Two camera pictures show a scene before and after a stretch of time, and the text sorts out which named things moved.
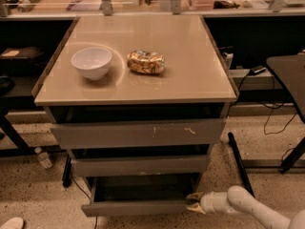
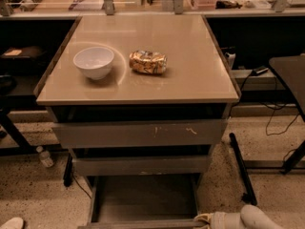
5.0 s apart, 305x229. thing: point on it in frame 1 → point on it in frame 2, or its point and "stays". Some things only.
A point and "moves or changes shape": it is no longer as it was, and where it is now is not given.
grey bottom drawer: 139,196 moves or changes shape
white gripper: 208,202 → 224,220
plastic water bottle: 43,157 stays
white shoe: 15,222 stays
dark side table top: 292,67 stays
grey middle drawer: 144,165 stays
